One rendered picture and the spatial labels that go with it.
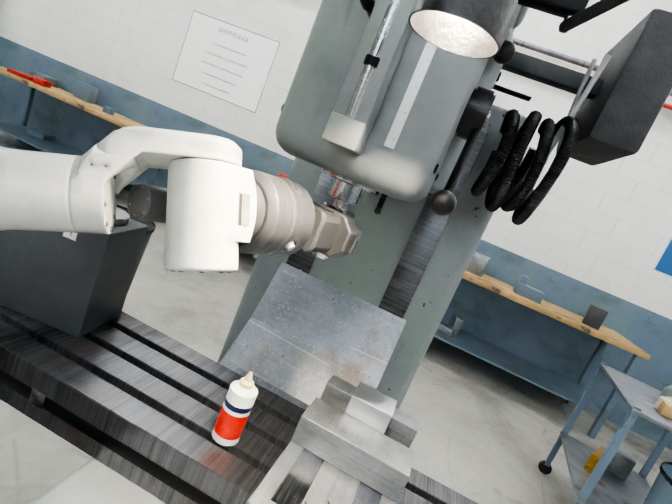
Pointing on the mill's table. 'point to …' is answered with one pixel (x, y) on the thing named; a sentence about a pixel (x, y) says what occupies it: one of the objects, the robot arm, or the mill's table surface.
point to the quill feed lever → (480, 109)
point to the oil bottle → (235, 411)
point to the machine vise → (318, 479)
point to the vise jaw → (355, 448)
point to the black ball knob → (505, 52)
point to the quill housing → (322, 61)
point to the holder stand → (70, 274)
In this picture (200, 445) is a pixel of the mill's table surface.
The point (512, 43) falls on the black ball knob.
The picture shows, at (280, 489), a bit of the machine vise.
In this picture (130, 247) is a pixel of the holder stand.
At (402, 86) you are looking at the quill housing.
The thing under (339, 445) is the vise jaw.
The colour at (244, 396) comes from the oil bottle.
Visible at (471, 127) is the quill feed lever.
